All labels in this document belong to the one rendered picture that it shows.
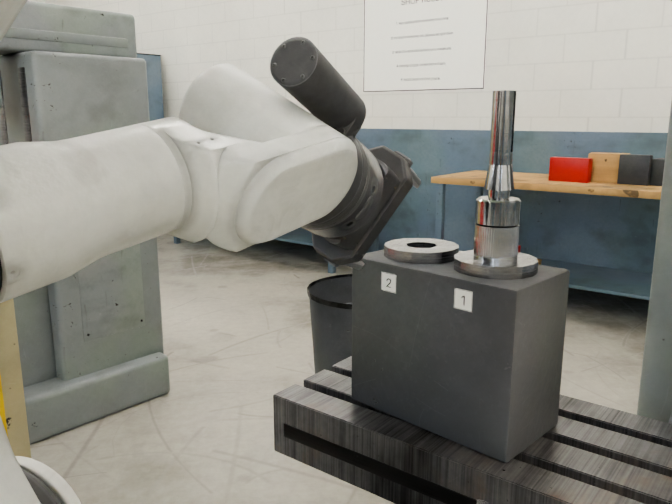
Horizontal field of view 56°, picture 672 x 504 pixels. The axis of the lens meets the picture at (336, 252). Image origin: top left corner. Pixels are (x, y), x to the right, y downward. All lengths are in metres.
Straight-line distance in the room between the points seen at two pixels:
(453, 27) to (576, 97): 1.18
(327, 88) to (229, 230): 0.12
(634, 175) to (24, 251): 4.27
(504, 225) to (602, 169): 3.85
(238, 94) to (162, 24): 7.64
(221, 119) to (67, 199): 0.15
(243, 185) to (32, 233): 0.11
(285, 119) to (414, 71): 5.27
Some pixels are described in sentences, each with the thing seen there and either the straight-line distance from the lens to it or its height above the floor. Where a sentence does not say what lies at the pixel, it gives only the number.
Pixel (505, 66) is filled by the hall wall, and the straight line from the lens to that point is 5.30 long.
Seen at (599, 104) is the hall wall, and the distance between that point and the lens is 5.04.
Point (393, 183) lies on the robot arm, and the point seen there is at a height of 1.25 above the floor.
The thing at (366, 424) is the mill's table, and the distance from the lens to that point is 0.76.
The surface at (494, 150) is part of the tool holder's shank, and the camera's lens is 0.68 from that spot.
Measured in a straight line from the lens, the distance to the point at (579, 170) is 4.47.
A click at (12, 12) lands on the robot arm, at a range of 0.26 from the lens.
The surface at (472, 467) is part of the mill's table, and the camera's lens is 0.69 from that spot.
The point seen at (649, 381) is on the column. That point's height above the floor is 0.90.
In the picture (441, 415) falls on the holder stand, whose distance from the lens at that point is 0.73.
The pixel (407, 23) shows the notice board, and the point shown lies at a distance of 5.76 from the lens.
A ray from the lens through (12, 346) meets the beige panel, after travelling 1.93.
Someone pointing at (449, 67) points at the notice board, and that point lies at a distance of 5.51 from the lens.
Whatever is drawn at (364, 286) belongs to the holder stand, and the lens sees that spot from 0.75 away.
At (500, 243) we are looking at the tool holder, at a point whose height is 1.18.
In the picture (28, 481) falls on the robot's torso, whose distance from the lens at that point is 0.51.
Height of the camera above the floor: 1.31
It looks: 12 degrees down
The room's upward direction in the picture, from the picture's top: straight up
